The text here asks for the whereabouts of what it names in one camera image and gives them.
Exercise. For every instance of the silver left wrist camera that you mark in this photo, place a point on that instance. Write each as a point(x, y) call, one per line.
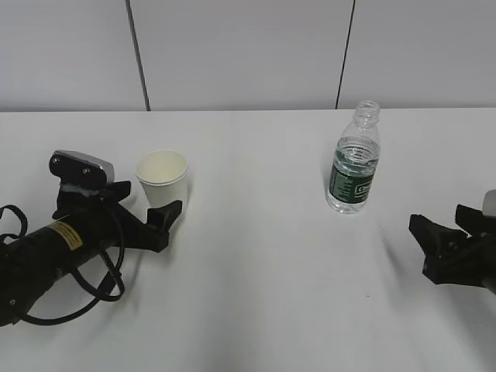
point(81, 170)

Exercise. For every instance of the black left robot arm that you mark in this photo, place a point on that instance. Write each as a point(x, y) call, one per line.
point(32, 262)

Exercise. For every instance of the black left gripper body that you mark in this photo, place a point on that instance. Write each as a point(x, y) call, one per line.
point(98, 221)

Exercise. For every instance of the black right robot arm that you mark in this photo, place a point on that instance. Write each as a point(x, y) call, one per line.
point(463, 256)

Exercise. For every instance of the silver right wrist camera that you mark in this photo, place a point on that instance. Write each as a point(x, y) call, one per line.
point(489, 204)

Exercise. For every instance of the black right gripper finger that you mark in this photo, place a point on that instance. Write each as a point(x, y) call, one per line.
point(470, 220)
point(434, 239)

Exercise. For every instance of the white paper cup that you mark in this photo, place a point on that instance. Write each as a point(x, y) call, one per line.
point(163, 175)

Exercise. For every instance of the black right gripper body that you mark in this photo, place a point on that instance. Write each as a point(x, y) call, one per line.
point(471, 264)

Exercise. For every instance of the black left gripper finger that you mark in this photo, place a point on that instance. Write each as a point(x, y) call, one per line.
point(116, 191)
point(161, 219)

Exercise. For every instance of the clear water bottle green label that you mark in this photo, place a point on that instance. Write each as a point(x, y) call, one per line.
point(355, 160)

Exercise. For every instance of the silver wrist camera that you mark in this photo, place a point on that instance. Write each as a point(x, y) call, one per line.
point(81, 170)
point(489, 204)

